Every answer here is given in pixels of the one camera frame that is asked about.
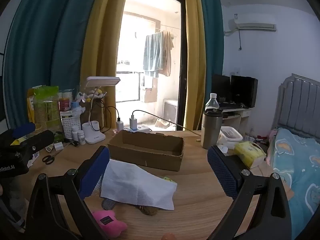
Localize white air conditioner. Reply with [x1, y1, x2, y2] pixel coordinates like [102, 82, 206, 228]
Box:
[234, 14, 277, 32]

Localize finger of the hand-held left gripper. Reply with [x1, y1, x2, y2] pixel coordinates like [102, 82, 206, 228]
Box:
[12, 122, 36, 138]
[17, 131, 55, 152]

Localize black monitor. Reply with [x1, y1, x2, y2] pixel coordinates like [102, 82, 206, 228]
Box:
[211, 74, 232, 103]

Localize black charging cable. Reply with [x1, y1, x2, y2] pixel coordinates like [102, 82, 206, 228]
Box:
[132, 109, 202, 133]

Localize white perforated basket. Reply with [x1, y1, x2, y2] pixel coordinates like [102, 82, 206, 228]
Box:
[61, 111, 82, 140]

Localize bag of plush toys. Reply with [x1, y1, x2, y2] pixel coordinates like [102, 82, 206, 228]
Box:
[77, 87, 108, 103]

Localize white cloth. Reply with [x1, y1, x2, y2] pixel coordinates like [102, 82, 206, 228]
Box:
[100, 159, 178, 210]

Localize brown paper bag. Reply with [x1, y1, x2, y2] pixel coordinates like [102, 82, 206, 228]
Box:
[85, 97, 105, 130]

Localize clear water bottle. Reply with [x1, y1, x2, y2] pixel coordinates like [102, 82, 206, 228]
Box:
[205, 93, 220, 112]

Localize white and blue charger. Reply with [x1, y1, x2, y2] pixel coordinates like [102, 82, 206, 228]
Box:
[129, 114, 138, 132]

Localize teal curtain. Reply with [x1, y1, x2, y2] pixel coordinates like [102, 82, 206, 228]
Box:
[4, 0, 100, 123]
[197, 0, 224, 105]

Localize brown scrubber ball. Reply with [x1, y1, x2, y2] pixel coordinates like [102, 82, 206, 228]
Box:
[136, 205, 158, 217]

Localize yellow tissue pack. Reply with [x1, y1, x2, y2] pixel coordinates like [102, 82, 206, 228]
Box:
[233, 141, 267, 169]

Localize white power strip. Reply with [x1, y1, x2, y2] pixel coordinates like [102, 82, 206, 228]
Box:
[124, 124, 150, 133]

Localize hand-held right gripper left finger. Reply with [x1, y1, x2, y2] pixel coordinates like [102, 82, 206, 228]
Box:
[25, 145, 110, 240]

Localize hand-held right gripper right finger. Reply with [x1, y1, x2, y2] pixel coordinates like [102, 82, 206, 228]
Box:
[207, 145, 292, 240]

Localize white computer desk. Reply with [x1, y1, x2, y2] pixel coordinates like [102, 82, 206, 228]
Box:
[220, 104, 253, 133]

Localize white desk lamp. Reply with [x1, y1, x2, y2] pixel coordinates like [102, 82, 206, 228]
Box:
[82, 77, 121, 145]

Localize white plastic container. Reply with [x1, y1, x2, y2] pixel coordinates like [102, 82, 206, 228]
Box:
[219, 126, 243, 145]

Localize yellow packet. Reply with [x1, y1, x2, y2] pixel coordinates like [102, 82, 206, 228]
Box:
[27, 88, 35, 123]

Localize black scissors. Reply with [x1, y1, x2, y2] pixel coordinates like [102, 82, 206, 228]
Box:
[42, 150, 63, 165]

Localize blue hanging towel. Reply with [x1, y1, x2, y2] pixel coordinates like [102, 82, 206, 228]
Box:
[143, 32, 164, 78]

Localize white wet wipes pack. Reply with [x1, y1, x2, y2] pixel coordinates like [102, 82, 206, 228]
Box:
[27, 151, 40, 168]

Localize beige hanging towel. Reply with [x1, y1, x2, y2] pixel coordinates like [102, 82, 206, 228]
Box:
[159, 31, 175, 77]

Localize cardboard box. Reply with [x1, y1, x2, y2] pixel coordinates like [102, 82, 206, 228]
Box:
[107, 130, 185, 172]

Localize steel tumbler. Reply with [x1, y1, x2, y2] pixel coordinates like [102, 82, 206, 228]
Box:
[201, 109, 224, 150]

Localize person's left forearm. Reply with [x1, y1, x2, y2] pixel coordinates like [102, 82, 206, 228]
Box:
[0, 180, 27, 233]

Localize pink plush toy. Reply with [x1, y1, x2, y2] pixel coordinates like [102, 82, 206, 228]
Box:
[92, 209, 128, 237]

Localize blue printed blanket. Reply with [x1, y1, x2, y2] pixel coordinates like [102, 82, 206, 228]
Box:
[266, 127, 320, 238]

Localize red can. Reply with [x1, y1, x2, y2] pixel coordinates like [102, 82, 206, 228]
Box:
[59, 97, 72, 112]

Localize grey dotted sock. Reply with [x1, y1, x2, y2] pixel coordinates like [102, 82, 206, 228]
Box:
[101, 197, 118, 210]

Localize yellow curtain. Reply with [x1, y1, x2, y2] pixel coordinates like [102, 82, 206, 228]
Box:
[181, 0, 207, 132]
[80, 0, 130, 130]

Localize green pack of paper cups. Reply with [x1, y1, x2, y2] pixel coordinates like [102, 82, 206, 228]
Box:
[32, 85, 63, 133]

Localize outdoor air conditioner unit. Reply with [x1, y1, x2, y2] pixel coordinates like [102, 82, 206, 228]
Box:
[162, 99, 178, 124]

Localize grey padded headboard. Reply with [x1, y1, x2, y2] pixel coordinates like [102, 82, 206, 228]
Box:
[271, 74, 320, 140]

